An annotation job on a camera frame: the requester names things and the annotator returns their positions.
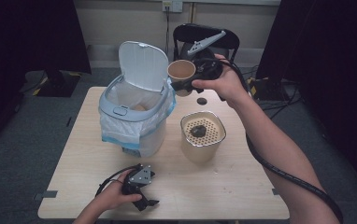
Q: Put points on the person's right hand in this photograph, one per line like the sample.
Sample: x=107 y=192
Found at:
x=229 y=84

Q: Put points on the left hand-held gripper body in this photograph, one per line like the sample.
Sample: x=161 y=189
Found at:
x=140 y=175

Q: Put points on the white grey lidded trash bin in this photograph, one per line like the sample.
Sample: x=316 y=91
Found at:
x=142 y=65

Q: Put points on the black curtain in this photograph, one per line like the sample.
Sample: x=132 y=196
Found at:
x=329 y=62
x=27 y=37

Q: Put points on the white blue-edged trash bag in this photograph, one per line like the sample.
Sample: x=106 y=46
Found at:
x=117 y=130

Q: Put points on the person's left hand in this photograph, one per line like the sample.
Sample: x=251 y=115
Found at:
x=111 y=197

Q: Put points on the black folding chair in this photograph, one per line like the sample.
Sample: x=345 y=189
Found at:
x=182 y=33

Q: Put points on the black stand base yellow tape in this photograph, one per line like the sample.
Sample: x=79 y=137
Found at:
x=270 y=90
x=58 y=84

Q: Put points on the grey tape strip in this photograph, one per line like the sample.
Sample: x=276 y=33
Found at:
x=47 y=194
x=274 y=191

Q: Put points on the dark wet tea residue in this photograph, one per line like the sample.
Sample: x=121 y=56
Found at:
x=198 y=131

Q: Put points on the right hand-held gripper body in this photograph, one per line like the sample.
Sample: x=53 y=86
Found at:
x=207 y=67

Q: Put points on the brown wall conduit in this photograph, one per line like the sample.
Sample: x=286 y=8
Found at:
x=193 y=12

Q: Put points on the white wall socket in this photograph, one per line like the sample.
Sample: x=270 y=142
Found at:
x=176 y=6

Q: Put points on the brown paper cup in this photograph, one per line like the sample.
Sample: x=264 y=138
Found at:
x=181 y=71

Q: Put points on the beige container with strainer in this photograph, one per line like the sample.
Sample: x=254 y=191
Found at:
x=198 y=152

